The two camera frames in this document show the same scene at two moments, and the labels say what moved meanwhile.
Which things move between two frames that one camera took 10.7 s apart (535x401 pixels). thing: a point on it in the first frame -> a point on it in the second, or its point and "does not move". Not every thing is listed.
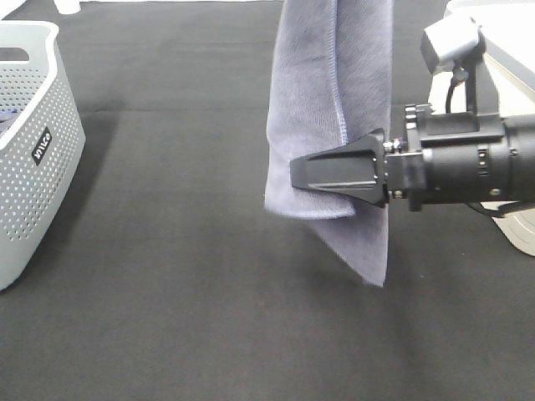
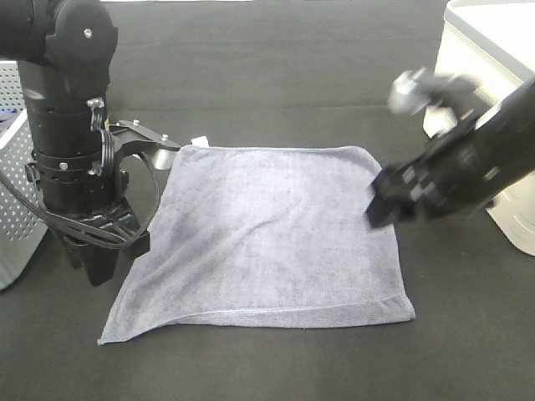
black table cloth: [170, 281] does not move
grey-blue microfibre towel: [330, 84] -> [262, 235]
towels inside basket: [7, 118] does not move
